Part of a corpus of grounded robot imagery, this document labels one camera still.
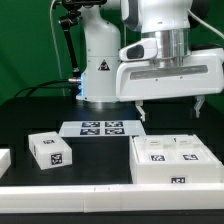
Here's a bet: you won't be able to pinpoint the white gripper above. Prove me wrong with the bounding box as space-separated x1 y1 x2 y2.
116 48 224 122

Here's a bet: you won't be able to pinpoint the white door panel with knob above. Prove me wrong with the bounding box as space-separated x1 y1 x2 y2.
169 135 217 164

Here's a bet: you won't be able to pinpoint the white cabinet body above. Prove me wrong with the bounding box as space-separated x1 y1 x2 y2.
129 135 224 184

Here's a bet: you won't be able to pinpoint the white cabinet top block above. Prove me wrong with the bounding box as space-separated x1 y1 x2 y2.
28 132 72 170

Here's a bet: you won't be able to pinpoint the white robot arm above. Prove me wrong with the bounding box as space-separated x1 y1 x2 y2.
77 0 224 113

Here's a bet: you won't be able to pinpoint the white front fence bar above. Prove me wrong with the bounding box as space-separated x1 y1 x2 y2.
0 183 224 213

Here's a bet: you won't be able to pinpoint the white left fence block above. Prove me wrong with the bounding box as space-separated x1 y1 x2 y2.
0 149 11 178

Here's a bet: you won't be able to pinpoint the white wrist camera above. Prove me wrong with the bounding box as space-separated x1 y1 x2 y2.
119 38 158 62

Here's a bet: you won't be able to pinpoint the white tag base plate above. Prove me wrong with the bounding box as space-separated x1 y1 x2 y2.
59 120 145 137

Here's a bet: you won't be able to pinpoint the black cables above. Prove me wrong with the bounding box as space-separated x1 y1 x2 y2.
13 78 78 98

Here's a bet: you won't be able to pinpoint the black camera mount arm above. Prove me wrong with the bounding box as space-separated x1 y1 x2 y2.
53 0 107 97

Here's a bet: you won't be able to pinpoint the grey cable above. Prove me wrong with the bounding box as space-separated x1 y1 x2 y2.
49 0 66 97

